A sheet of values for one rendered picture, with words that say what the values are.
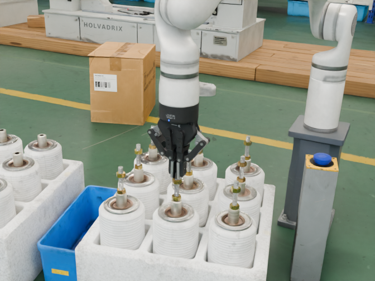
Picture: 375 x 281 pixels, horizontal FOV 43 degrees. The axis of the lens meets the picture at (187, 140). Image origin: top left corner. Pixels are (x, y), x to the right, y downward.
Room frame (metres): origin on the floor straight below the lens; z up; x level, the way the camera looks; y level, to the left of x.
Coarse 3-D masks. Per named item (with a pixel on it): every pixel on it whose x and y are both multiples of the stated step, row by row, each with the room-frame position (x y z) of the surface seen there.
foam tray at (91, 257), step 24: (216, 192) 1.12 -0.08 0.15; (264, 192) 1.07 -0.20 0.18; (264, 216) 0.96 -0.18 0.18; (96, 240) 0.85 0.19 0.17; (144, 240) 0.85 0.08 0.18; (264, 240) 0.86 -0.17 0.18; (96, 264) 0.80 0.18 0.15; (120, 264) 0.79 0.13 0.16; (144, 264) 0.78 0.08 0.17; (168, 264) 0.77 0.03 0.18; (192, 264) 0.77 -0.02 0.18; (216, 264) 0.77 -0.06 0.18; (264, 264) 0.78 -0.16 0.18
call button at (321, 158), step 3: (318, 153) 0.99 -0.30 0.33; (321, 153) 0.99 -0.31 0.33; (324, 153) 0.99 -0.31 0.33; (315, 156) 0.97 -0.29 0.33; (318, 156) 0.97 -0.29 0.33; (321, 156) 0.97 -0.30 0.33; (324, 156) 0.97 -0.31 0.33; (327, 156) 0.98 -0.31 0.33; (330, 156) 0.98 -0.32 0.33; (315, 159) 0.97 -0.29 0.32; (318, 159) 0.96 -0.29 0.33; (321, 159) 0.96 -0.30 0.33; (324, 159) 0.96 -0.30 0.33; (327, 159) 0.96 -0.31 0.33; (330, 159) 0.96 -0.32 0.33; (315, 162) 0.97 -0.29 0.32; (318, 162) 0.97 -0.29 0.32; (321, 162) 0.96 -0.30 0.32; (324, 162) 0.96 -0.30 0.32; (327, 162) 0.96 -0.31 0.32
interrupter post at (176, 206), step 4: (172, 200) 0.84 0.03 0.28; (180, 200) 0.84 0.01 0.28; (172, 204) 0.84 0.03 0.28; (176, 204) 0.84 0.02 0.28; (180, 204) 0.84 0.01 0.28; (172, 208) 0.84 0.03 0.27; (176, 208) 0.84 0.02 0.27; (180, 208) 0.84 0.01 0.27; (172, 212) 0.84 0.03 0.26; (176, 212) 0.84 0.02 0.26; (180, 212) 0.84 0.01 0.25
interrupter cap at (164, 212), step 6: (168, 204) 0.87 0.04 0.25; (186, 204) 0.87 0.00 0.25; (162, 210) 0.85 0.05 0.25; (168, 210) 0.85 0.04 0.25; (186, 210) 0.85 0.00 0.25; (192, 210) 0.85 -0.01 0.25; (162, 216) 0.82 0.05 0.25; (168, 216) 0.82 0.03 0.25; (174, 216) 0.83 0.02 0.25; (180, 216) 0.83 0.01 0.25; (186, 216) 0.83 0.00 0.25; (192, 216) 0.83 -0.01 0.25; (174, 222) 0.81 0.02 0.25
